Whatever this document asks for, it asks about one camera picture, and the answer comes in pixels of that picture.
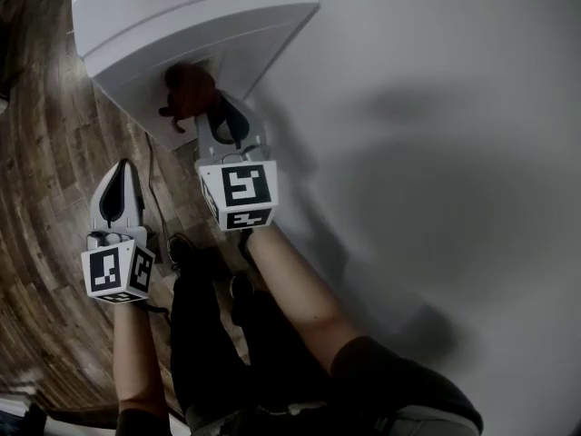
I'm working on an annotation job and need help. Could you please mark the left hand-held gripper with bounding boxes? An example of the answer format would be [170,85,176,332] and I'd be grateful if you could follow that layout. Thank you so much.
[81,158,157,305]

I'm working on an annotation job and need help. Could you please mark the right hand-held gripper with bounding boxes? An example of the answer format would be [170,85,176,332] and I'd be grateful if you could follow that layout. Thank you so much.
[193,90,280,233]

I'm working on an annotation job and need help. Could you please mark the dark red cloth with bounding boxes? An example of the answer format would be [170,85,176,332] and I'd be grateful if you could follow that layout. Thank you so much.
[158,61,223,134]

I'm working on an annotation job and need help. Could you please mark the white water dispenser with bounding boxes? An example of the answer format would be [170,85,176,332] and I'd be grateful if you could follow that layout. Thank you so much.
[71,0,321,152]

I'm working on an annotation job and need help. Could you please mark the person's left forearm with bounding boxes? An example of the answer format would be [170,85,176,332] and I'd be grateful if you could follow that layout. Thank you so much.
[112,298,172,421]

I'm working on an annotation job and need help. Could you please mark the person's right forearm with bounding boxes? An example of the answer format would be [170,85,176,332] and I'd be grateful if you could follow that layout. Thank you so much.
[244,223,360,377]

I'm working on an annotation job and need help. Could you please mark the person's black shoe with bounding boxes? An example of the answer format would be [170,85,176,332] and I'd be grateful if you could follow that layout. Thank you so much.
[166,233,202,273]
[228,273,256,327]

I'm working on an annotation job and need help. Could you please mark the person's black trousers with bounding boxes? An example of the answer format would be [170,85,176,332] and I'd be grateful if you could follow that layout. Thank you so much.
[169,248,347,431]

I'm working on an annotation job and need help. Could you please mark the white and dark box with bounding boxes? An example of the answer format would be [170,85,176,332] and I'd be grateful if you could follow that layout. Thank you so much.
[0,391,48,436]

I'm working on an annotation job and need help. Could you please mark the person's black shirt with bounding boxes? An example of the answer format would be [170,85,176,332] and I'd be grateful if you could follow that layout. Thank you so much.
[114,335,485,436]

